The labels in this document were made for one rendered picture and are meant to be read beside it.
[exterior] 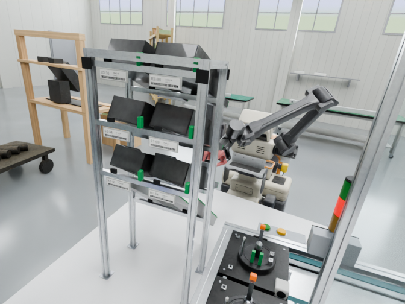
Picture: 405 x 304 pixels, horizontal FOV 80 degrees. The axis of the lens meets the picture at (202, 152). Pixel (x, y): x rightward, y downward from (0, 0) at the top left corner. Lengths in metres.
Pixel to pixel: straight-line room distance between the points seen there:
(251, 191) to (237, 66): 8.03
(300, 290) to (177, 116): 0.76
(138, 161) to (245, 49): 8.79
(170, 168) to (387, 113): 0.55
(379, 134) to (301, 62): 8.42
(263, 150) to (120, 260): 1.00
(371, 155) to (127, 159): 0.66
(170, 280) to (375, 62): 8.57
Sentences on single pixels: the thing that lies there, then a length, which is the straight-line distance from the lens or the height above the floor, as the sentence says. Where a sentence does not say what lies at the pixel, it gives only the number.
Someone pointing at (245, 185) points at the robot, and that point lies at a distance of 1.68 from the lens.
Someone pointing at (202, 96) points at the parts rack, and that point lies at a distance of 0.57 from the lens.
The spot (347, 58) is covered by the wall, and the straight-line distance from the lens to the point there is 8.96.
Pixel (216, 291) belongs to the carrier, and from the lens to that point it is 0.89.
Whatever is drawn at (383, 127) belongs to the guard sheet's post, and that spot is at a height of 1.56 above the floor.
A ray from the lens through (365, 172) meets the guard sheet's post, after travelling 0.65.
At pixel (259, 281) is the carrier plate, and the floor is 0.97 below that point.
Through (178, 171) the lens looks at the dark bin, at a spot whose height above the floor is 1.34.
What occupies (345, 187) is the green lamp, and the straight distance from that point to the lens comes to 0.70.
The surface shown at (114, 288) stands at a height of 0.86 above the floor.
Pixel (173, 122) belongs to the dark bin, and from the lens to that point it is 0.67.
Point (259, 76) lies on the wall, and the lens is 9.24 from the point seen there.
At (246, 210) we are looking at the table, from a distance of 1.47.
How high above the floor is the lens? 1.66
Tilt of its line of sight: 21 degrees down
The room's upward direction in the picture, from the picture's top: 5 degrees clockwise
